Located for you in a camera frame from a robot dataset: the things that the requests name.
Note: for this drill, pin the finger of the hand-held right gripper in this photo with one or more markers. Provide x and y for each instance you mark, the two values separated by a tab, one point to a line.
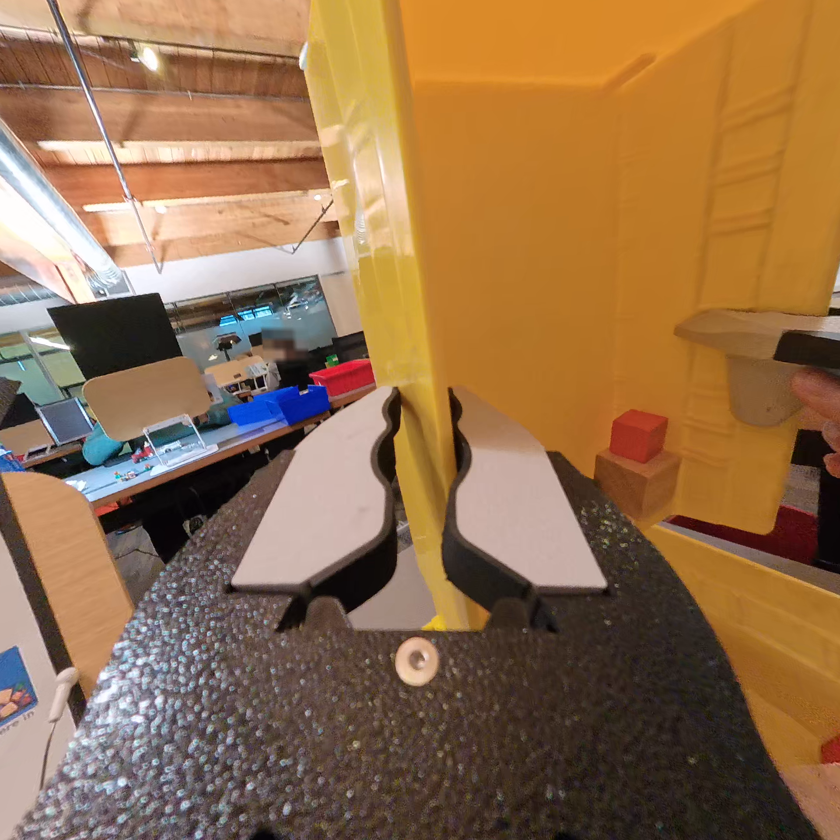
754	334

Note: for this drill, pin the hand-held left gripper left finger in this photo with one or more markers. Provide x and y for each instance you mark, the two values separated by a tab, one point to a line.
315	518

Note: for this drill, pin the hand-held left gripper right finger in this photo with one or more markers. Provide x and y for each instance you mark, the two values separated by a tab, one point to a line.
525	518

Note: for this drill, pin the wooden cube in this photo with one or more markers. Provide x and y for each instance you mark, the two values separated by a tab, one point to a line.
633	485

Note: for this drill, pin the red cube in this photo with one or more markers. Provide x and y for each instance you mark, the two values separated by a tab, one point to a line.
636	436

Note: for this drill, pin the yellow plastic box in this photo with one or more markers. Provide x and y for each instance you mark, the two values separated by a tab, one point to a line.
754	623
512	229

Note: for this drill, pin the person's right hand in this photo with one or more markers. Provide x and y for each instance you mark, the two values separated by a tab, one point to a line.
828	407

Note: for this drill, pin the blue storage bin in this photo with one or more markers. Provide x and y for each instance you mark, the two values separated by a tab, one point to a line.
246	413
302	401

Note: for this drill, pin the red storage crate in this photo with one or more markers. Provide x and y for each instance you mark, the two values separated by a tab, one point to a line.
344	380

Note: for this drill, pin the clear acrylic stand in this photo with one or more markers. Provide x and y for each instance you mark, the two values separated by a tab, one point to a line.
177	436

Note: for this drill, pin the wooden sign board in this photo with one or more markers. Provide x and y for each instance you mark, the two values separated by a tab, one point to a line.
144	397

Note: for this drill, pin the teal chair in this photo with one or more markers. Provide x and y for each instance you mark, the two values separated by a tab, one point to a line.
105	449

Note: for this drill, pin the wooden edged white partition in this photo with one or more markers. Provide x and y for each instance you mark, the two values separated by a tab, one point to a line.
65	558

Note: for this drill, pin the grey computer monitor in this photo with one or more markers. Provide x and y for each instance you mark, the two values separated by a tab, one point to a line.
65	421

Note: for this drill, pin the black display panel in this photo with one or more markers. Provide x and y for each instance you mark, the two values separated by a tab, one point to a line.
111	334

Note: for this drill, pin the blue printed sticker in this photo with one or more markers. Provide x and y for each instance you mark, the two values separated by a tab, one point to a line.
16	695

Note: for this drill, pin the metal ceiling rod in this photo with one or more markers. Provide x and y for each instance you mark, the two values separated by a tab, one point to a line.
98	118

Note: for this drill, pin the ceiling spot lamp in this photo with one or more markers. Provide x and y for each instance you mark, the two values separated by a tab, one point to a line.
149	58

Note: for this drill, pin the camera on tripod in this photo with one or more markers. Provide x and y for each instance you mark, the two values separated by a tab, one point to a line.
226	341

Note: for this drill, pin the silver ventilation duct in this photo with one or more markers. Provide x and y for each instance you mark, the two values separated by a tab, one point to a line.
52	210

